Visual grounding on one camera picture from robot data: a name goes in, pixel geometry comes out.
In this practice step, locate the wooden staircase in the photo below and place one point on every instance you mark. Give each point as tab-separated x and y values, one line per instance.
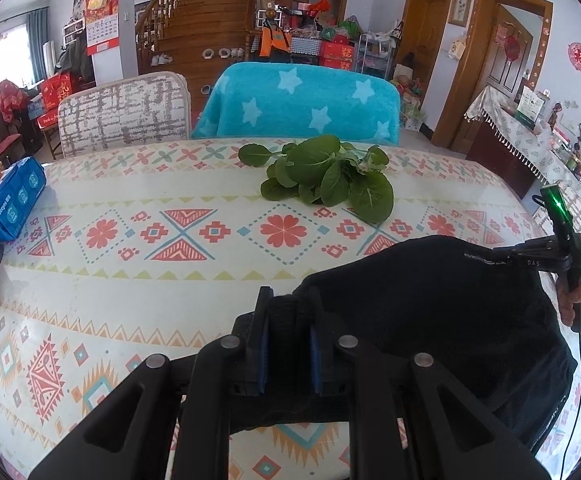
197	39

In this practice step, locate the side table with patterned cloth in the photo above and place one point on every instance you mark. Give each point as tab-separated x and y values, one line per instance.
534	152

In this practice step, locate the metal storage rack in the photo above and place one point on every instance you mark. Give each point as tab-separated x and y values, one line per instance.
374	55

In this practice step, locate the green leafy vegetable bunch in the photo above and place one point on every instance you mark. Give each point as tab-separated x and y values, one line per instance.
325	170

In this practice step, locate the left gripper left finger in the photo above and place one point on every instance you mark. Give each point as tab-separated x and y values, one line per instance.
174	418

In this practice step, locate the red wall calendar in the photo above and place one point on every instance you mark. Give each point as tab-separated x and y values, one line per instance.
102	25

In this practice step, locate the framed wall picture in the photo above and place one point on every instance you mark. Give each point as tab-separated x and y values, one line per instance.
459	12

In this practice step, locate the turquoise star towel chair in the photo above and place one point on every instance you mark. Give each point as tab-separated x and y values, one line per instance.
298	101

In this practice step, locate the white grey patterned chair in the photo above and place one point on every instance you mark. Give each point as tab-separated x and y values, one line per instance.
146	109

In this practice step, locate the grey window curtain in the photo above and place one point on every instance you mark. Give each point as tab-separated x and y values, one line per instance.
37	28

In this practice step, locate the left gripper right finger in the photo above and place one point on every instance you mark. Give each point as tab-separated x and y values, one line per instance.
409	418

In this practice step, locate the blue tissue pack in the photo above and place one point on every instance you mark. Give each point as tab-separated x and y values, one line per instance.
20	188

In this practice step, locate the black pants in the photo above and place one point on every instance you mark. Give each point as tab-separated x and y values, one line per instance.
489	323

